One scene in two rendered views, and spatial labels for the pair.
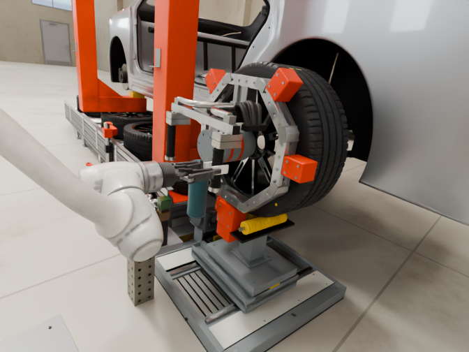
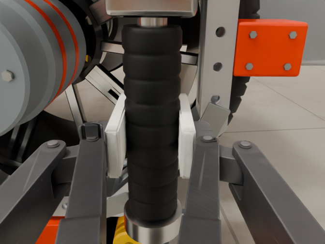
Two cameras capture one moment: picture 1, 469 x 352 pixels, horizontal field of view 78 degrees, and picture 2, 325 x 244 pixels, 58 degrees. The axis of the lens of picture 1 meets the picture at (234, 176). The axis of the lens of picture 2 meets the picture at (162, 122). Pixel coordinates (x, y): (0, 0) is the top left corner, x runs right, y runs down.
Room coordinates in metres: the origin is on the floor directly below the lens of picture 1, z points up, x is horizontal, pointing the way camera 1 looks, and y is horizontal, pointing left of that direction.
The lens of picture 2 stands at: (0.78, 0.20, 0.91)
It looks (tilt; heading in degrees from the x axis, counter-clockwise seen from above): 22 degrees down; 310
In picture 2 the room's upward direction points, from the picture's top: straight up
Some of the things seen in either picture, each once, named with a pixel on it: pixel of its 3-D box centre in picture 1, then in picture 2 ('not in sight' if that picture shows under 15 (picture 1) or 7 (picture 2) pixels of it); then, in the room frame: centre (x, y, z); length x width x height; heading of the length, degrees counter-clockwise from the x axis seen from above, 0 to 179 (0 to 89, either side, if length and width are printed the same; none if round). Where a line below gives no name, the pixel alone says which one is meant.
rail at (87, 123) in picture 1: (113, 149); not in sight; (2.58, 1.16, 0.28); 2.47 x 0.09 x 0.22; 40
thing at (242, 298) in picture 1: (241, 264); not in sight; (1.34, -0.10, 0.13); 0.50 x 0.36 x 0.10; 40
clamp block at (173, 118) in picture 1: (178, 117); not in sight; (1.18, 0.26, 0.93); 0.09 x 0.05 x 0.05; 130
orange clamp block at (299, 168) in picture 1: (299, 168); (261, 46); (0.95, -0.22, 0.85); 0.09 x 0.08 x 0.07; 40
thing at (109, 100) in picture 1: (121, 95); not in sight; (3.29, 1.37, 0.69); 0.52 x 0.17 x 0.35; 130
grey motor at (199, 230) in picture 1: (222, 216); not in sight; (1.62, 0.04, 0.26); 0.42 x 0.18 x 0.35; 130
